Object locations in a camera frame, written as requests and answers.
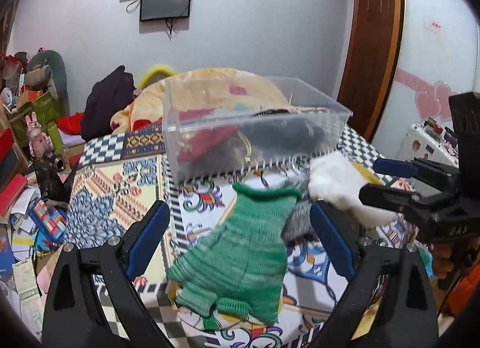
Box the clear plastic storage box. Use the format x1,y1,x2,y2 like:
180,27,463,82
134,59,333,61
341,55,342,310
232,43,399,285
163,74,352,184

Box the black plastic bag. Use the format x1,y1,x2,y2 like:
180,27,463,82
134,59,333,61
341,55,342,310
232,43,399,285
33,161,73,204

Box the pink heart wall sticker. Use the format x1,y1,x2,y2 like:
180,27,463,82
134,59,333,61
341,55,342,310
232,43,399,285
394,68,457,122

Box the brown wooden door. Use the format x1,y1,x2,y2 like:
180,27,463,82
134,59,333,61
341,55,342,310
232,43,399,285
337,0,404,141

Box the green knitted glove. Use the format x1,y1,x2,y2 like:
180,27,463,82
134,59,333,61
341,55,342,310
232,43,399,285
167,183,302,324

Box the black knitted item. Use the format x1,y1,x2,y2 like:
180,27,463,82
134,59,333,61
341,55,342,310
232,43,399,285
239,109,325,154

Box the white fabric pouch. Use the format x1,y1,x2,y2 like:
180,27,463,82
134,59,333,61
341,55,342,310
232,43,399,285
307,151,399,228

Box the yellow green sponge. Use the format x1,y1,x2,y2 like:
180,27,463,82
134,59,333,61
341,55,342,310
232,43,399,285
352,162,384,185

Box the red cloth on floor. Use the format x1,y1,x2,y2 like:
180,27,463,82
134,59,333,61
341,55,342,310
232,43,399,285
56,112,84,135

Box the person's right hand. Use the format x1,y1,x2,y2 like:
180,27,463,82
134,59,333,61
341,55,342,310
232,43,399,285
429,237,479,281

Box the colourful pencil case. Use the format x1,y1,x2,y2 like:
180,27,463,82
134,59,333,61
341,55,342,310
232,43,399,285
28,201,67,243

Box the yellow fleece blanket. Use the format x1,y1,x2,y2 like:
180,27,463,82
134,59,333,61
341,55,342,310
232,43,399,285
110,68,289,134

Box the red box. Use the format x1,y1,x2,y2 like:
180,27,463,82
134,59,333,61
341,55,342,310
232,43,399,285
0,129,14,161

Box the green cardboard box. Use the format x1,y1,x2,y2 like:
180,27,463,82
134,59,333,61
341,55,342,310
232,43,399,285
7,93,65,148

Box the red knitted item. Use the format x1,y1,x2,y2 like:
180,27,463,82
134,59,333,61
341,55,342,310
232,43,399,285
177,107,238,162

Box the yellow curved plush pillow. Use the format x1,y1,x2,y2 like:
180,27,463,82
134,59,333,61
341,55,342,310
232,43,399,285
137,64,177,89

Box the small black wall monitor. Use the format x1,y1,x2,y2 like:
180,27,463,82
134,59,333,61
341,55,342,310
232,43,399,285
140,0,191,22

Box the grey knitted gloves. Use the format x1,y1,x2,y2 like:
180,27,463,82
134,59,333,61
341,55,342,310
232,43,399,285
281,177,315,244

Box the pink rabbit figurine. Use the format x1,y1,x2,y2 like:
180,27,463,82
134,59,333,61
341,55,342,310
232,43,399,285
25,111,54,160

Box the grey green plush toy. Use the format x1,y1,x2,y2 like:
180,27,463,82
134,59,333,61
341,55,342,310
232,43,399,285
24,50,69,115

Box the dark purple clothing pile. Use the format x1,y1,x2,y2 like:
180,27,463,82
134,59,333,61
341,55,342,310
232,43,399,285
80,65,135,141

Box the green cylinder bottle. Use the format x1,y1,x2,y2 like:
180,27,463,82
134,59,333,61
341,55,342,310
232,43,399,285
46,121,66,155

